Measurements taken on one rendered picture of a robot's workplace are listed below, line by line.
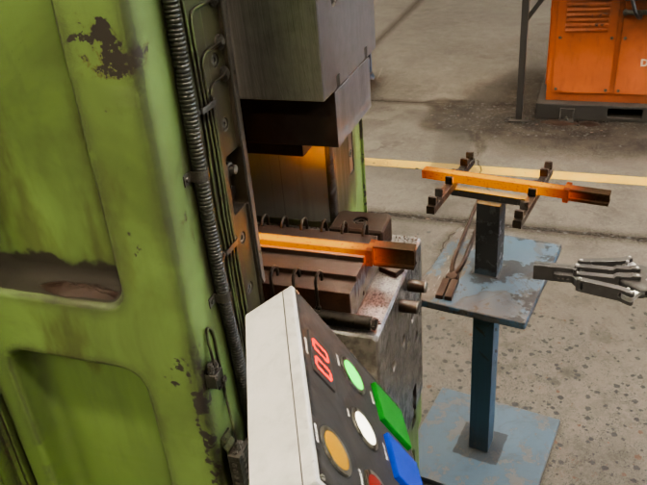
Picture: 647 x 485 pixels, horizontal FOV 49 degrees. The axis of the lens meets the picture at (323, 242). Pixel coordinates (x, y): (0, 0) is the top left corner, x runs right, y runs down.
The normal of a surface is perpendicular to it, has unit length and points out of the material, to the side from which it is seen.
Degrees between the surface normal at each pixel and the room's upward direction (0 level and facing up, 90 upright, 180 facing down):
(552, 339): 0
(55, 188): 89
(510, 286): 0
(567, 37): 90
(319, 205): 90
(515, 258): 0
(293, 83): 90
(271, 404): 30
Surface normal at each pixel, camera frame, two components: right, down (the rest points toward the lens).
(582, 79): -0.33, 0.50
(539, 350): -0.07, -0.86
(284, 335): -0.56, -0.69
